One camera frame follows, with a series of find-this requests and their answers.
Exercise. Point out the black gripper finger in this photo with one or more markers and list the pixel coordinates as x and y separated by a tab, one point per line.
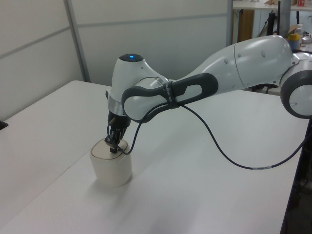
120	136
112	143

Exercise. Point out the black mounting post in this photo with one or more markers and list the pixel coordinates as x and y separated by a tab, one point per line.
306	161

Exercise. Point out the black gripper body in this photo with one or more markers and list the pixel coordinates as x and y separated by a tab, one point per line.
118	123

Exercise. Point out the silver partition post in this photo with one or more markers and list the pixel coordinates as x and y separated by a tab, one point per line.
78	41

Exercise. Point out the black stand pole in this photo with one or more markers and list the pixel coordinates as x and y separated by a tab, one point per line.
271	24

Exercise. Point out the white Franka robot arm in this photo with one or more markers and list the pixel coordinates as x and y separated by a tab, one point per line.
256	61

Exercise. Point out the clear plastic bottle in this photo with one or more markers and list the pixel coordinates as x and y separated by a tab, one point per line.
299	29

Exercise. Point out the blue cup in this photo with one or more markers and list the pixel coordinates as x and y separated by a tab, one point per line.
293	39

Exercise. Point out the small white trash can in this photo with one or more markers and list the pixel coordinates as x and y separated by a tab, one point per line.
112	170

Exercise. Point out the brown cardboard box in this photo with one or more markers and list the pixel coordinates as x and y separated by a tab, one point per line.
245	24

